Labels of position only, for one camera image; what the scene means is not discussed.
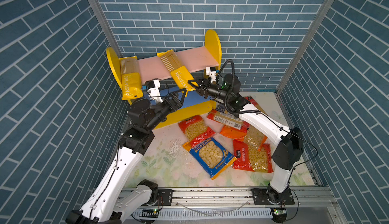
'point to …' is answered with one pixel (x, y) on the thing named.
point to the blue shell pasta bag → (212, 157)
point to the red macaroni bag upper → (195, 130)
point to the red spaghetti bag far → (254, 102)
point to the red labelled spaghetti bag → (227, 119)
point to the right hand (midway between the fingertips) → (186, 81)
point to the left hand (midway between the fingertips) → (183, 92)
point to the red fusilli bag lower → (249, 157)
